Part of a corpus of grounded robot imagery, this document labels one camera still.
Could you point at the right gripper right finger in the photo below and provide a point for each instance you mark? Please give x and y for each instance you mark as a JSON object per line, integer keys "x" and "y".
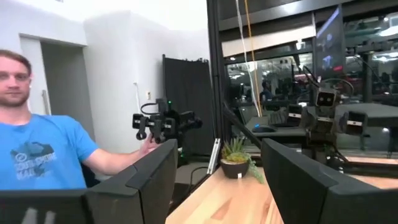
{"x": 326, "y": 202}

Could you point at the black computer mouse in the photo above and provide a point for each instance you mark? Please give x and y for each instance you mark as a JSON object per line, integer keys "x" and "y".
{"x": 264, "y": 129}

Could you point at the grey door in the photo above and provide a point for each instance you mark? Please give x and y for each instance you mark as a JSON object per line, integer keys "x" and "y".
{"x": 68, "y": 93}

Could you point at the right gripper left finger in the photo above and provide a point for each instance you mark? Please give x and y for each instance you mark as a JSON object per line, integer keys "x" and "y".
{"x": 124, "y": 199}

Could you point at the wall-mounted screen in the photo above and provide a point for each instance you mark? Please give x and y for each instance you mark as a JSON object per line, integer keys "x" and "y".
{"x": 329, "y": 46}

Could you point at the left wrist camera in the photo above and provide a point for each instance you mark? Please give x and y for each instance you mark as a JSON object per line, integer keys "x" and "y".
{"x": 326, "y": 98}

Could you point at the person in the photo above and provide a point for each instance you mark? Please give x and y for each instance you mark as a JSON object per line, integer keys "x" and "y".
{"x": 40, "y": 149}

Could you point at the black curtain panel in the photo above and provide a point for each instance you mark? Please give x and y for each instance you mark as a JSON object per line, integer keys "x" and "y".
{"x": 189, "y": 87}

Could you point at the silver aluminium bracket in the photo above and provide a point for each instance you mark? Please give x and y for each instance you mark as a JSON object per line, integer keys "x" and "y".
{"x": 214, "y": 155}

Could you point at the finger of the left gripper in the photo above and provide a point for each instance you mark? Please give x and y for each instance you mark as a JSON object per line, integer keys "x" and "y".
{"x": 354, "y": 123}
{"x": 293, "y": 113}

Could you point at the black aluminium rig frame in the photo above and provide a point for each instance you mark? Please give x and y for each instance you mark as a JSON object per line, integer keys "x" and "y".
{"x": 214, "y": 62}

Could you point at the white wall switch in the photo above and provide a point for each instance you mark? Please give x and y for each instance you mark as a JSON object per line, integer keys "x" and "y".
{"x": 149, "y": 95}

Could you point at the person's hand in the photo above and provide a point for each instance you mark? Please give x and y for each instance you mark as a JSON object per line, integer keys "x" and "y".
{"x": 148, "y": 146}

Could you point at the potted succulent plant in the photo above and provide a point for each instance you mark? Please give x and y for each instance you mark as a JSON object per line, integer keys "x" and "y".
{"x": 234, "y": 168}

